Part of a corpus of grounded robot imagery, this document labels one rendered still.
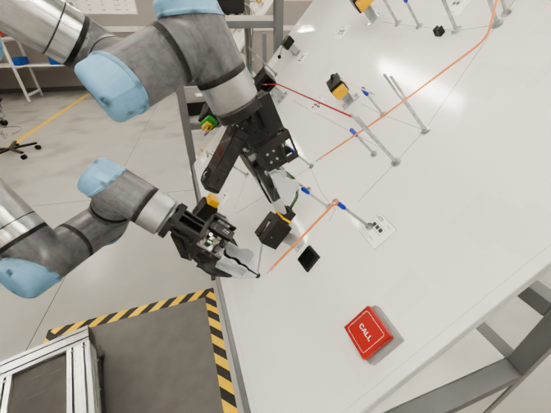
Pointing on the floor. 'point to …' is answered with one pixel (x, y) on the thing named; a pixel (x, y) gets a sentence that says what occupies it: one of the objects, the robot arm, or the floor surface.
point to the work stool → (14, 144)
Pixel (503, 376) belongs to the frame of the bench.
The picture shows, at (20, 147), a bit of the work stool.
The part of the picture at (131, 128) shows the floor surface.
